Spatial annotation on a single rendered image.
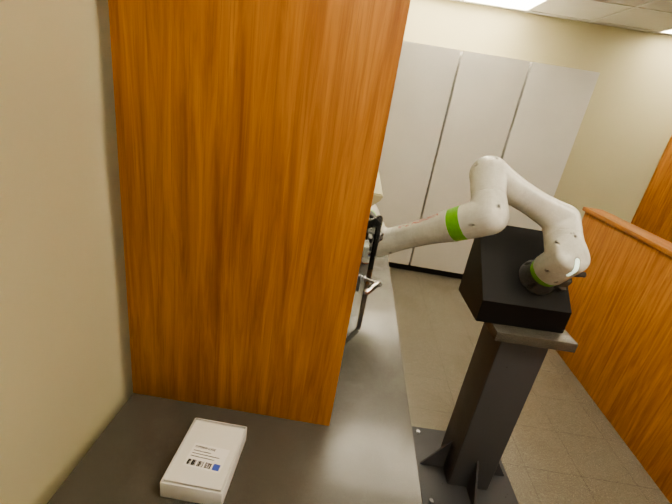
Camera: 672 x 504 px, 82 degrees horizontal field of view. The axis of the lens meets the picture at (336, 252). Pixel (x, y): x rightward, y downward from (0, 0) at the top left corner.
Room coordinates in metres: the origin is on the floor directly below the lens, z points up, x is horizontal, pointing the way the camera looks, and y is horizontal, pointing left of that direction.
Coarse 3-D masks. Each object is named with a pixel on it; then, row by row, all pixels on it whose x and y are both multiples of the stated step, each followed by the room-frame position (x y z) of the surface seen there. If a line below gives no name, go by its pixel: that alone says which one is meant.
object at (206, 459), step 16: (192, 432) 0.60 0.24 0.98; (208, 432) 0.61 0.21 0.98; (224, 432) 0.62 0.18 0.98; (240, 432) 0.62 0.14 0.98; (192, 448) 0.57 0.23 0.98; (208, 448) 0.57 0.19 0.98; (224, 448) 0.58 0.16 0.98; (240, 448) 0.59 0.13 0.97; (176, 464) 0.53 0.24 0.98; (192, 464) 0.53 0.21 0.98; (208, 464) 0.54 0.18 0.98; (224, 464) 0.54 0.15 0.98; (176, 480) 0.50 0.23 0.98; (192, 480) 0.50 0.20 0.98; (208, 480) 0.51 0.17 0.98; (224, 480) 0.51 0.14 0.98; (176, 496) 0.48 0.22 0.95; (192, 496) 0.48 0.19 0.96; (208, 496) 0.48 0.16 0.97; (224, 496) 0.50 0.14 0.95
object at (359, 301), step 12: (372, 228) 1.02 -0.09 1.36; (372, 240) 1.03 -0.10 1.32; (372, 252) 1.05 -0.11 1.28; (360, 264) 0.99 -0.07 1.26; (372, 264) 1.07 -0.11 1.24; (360, 276) 1.00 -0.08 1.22; (360, 288) 1.02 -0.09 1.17; (360, 300) 1.03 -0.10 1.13; (360, 312) 1.05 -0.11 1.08; (360, 324) 1.07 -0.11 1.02; (348, 336) 1.00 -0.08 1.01
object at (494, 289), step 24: (480, 240) 1.55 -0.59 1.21; (504, 240) 1.57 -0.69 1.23; (528, 240) 1.59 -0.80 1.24; (480, 264) 1.48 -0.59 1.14; (504, 264) 1.49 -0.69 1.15; (480, 288) 1.41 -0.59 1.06; (504, 288) 1.41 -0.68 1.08; (480, 312) 1.36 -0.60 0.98; (504, 312) 1.36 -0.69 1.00; (528, 312) 1.37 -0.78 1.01; (552, 312) 1.37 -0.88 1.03
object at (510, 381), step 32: (480, 352) 1.49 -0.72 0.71; (512, 352) 1.36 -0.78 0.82; (544, 352) 1.36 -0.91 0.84; (480, 384) 1.40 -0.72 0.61; (512, 384) 1.36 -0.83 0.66; (480, 416) 1.36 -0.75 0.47; (512, 416) 1.36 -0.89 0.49; (416, 448) 1.55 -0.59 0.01; (448, 448) 1.46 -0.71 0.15; (480, 448) 1.36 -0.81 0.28; (448, 480) 1.37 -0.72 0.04; (480, 480) 1.36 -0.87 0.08
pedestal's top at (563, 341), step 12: (492, 324) 1.36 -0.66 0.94; (492, 336) 1.32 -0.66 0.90; (504, 336) 1.30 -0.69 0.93; (516, 336) 1.30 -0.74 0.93; (528, 336) 1.30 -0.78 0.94; (540, 336) 1.32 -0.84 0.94; (552, 336) 1.33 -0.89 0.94; (564, 336) 1.35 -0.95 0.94; (552, 348) 1.30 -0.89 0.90; (564, 348) 1.31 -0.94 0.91; (576, 348) 1.31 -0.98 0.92
